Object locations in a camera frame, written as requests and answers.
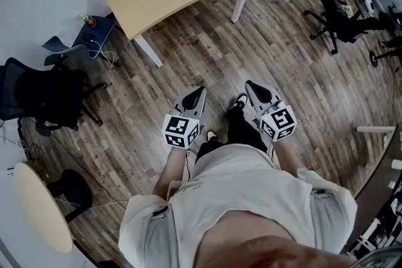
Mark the round wooden table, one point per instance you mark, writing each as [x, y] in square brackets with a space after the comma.
[41, 207]

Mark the person's chin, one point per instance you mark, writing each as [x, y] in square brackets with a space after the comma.
[267, 248]

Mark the person's shoe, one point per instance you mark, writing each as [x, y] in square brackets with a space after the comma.
[211, 135]
[240, 101]

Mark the person's white t-shirt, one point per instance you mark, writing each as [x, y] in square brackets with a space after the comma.
[245, 182]

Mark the person's left shoe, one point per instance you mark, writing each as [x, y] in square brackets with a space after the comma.
[211, 135]

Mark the pale green cloth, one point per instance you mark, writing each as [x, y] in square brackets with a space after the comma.
[348, 10]

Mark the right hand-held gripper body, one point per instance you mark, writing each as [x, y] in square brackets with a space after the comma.
[278, 122]

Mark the dark table with white legs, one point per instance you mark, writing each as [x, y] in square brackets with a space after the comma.
[377, 185]

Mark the black round stool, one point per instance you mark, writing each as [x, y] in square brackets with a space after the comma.
[75, 191]

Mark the person's right shoe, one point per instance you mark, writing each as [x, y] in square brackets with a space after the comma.
[240, 101]

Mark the person's left forearm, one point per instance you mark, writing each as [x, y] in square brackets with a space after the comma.
[171, 169]

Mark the person's right forearm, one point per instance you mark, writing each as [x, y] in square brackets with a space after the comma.
[290, 157]

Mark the small clear drink bottle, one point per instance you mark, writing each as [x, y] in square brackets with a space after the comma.
[88, 20]

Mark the black swivel office chair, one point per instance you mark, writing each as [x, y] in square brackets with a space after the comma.
[342, 22]

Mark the blue padded chair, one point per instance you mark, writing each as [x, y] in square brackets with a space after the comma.
[94, 31]

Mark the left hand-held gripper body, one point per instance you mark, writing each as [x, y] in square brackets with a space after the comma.
[180, 131]

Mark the black mesh office chair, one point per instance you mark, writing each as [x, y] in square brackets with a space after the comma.
[47, 94]

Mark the person's black trousers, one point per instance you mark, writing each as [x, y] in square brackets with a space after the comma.
[242, 131]

